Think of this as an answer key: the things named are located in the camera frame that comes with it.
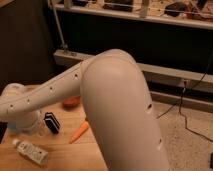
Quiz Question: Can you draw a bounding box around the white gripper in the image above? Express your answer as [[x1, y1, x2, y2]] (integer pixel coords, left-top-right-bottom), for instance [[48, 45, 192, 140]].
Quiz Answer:
[[15, 110, 42, 134]]

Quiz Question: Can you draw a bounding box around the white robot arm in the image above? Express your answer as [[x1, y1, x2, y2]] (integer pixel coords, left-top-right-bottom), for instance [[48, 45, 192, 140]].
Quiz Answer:
[[0, 49, 170, 171]]

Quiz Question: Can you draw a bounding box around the black striped eraser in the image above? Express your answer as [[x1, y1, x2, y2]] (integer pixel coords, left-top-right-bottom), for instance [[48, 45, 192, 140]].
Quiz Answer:
[[44, 112, 60, 134]]

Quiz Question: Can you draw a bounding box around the blue round sponge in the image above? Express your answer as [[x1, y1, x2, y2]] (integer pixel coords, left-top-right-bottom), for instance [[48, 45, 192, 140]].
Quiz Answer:
[[7, 123, 17, 133]]

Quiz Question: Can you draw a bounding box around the white tube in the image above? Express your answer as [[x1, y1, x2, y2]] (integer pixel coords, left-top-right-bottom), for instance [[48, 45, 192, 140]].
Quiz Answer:
[[12, 139, 48, 166]]

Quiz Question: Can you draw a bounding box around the red bowl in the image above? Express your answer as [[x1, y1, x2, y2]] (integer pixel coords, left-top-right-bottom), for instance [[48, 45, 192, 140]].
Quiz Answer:
[[62, 96, 80, 108]]

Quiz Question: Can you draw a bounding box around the orange toy carrot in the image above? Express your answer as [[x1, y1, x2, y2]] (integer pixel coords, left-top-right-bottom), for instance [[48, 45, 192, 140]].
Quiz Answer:
[[69, 121, 89, 144]]

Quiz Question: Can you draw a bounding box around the metal pole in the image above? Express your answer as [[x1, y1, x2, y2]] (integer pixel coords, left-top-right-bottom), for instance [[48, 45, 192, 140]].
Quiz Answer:
[[50, 0, 68, 52]]

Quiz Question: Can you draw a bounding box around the black cable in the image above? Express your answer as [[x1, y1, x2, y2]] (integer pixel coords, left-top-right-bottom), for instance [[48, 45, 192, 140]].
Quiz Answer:
[[156, 49, 213, 144]]

